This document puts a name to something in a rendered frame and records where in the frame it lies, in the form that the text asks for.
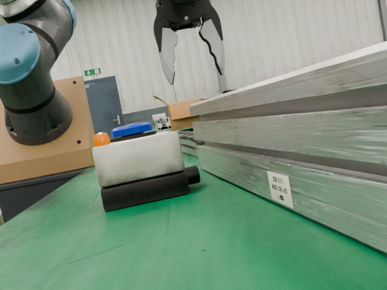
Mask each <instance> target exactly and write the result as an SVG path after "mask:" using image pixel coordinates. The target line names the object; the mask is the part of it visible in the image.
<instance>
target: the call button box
mask: <svg viewBox="0 0 387 290"><path fill-rule="evenodd" d="M110 142H111V143H110V144H106V145H102V146H96V147H94V148H93V151H92V153H93V159H94V164H95V167H96V173H97V178H98V184H99V185H100V187H101V198H102V202H103V207H104V210H105V211H113V210H116V209H122V208H127V207H131V206H135V205H140V204H145V203H150V202H153V201H158V200H164V199H169V198H172V197H177V196H182V195H185V194H188V193H189V186H188V185H190V184H196V183H199V182H200V174H199V169H198V167H197V166H196V165H195V166H190V167H185V166H184V160H183V155H182V151H181V145H180V139H179V135H178V133H177V132H174V131H161V132H156V131H151V132H144V133H142V134H138V135H132V136H126V137H120V138H115V139H110Z"/></svg>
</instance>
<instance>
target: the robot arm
mask: <svg viewBox="0 0 387 290"><path fill-rule="evenodd" d="M0 3H1V10H0V15H1V16H2V17H3V19H4V20H5V21H6V22H7V23H8V24H6V25H2V26H0V99H1V101H2V103H3V105H4V115H5V127H6V129H7V131H8V133H9V135H10V137H11V138H12V139H13V140H15V141H16V142H17V143H20V144H24V145H27V146H37V145H41V144H46V143H49V142H51V141H53V140H55V139H57V138H59V137H60V136H62V135H63V134H64V133H65V132H66V131H67V130H68V128H69V126H70V125H71V122H72V120H73V112H72V110H71V107H70V104H69V102H68V100H66V99H65V98H64V96H62V94H61V93H60V92H59V91H58V90H57V89H56V88H55V86H54V83H53V81H52V78H51V75H50V71H51V69H52V67H53V65H54V63H55V62H56V60H57V58H58V57H59V55H60V53H61V52H62V50H63V49H64V47H65V45H66V44H67V43H68V42H69V40H70V39H71V37H72V35H73V32H74V29H75V26H76V23H77V16H76V13H75V10H74V7H73V5H72V4H71V2H70V1H69V0H0ZM155 7H156V11H157V15H156V17H155V21H154V26H153V32H154V37H155V40H156V43H157V47H158V50H159V52H158V53H159V57H160V61H161V65H162V69H163V72H164V74H165V76H166V78H167V80H168V82H169V83H170V85H173V83H174V75H175V71H174V65H173V64H174V61H175V55H174V48H175V46H176V44H177V41H178V35H177V34H176V33H175V32H177V31H178V30H182V29H188V28H190V29H192V28H196V27H197V26H198V27H200V26H201V29H200V31H199V36H200V37H201V39H202V40H203V41H204V42H206V43H207V45H208V47H209V52H210V54H211V55H212V56H213V57H214V61H215V66H216V68H217V70H218V71H219V73H220V75H223V74H224V70H225V51H224V46H223V35H222V28H221V21H220V19H219V15H218V13H217V12H216V10H215V9H214V8H213V7H212V5H211V4H210V2H209V0H157V1H156V4H155ZM201 17H202V23H201V20H200V18H201Z"/></svg>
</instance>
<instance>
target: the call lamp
mask: <svg viewBox="0 0 387 290"><path fill-rule="evenodd" d="M93 143H94V146H95V147H96V146H102V145H106V144H110V143H111V142H110V138H109V136H108V134H107V133H106V132H99V133H97V134H95V135H94V138H93Z"/></svg>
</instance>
